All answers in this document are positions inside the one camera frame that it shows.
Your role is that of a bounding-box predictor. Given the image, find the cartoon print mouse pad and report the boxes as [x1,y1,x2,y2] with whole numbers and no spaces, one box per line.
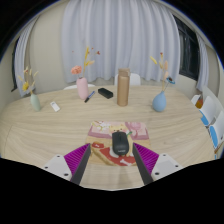
[85,120,152,167]

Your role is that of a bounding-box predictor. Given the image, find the white chair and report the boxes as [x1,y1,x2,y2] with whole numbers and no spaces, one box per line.
[63,83,96,91]
[113,72,142,87]

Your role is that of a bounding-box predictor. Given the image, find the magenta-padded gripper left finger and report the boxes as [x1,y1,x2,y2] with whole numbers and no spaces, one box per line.
[41,142,92,186]

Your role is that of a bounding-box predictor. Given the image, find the dark window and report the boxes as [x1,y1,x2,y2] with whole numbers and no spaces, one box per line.
[10,38,19,93]
[173,16,201,81]

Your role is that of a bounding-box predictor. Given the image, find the pink vase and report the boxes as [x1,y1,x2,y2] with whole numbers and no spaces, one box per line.
[76,77,90,101]

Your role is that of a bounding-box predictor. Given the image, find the pale green vase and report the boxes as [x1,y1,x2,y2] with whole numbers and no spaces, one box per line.
[29,93,42,112]

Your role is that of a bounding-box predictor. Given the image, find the black rectangular case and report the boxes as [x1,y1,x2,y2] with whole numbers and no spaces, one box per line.
[97,87,115,100]

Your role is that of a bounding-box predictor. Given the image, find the blue marker pen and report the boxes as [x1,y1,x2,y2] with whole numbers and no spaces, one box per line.
[84,90,96,103]

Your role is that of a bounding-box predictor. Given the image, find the black computer mouse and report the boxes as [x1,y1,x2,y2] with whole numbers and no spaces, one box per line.
[111,131,131,158]

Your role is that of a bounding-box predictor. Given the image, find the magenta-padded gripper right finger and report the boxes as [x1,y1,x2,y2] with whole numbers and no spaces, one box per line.
[131,142,184,186]

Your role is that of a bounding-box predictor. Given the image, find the row of white blue chairs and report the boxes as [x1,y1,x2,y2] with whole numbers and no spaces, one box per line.
[191,86,224,158]

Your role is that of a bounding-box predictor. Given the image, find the light blue vase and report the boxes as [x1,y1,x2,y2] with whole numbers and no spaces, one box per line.
[152,90,168,113]

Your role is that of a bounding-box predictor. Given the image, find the tan drink bottle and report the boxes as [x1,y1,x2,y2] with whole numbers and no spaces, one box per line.
[116,68,131,107]

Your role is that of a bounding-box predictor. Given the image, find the pink and yellow dried flowers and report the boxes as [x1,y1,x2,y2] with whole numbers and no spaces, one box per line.
[70,45,101,80]

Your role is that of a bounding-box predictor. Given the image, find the wide white curtain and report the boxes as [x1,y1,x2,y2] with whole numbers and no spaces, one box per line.
[60,0,181,84]

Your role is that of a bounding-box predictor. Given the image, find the small white remote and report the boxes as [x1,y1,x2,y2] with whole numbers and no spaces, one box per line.
[49,101,61,113]

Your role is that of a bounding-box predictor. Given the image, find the narrow white curtain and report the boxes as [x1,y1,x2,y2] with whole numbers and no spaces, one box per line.
[196,33,210,93]
[13,18,39,98]

